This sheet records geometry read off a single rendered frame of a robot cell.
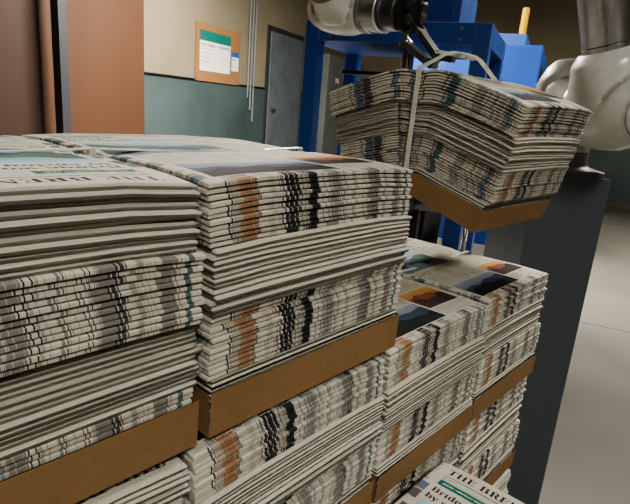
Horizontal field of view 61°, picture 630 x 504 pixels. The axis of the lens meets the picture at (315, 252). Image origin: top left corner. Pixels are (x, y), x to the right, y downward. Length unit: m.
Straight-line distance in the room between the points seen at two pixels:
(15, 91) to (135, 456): 4.32
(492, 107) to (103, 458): 0.74
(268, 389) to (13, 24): 4.33
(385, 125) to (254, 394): 0.66
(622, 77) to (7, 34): 4.12
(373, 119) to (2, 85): 3.80
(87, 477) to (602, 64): 1.14
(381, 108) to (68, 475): 0.82
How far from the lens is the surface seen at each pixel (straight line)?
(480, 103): 0.93
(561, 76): 1.45
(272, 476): 0.57
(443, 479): 0.88
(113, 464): 0.44
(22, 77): 4.71
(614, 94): 1.24
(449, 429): 0.93
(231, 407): 0.49
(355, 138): 1.08
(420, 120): 0.99
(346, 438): 0.66
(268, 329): 0.49
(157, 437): 0.45
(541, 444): 1.71
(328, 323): 0.55
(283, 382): 0.52
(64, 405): 0.40
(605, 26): 1.29
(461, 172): 0.94
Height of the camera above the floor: 1.12
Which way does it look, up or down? 15 degrees down
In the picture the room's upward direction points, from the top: 5 degrees clockwise
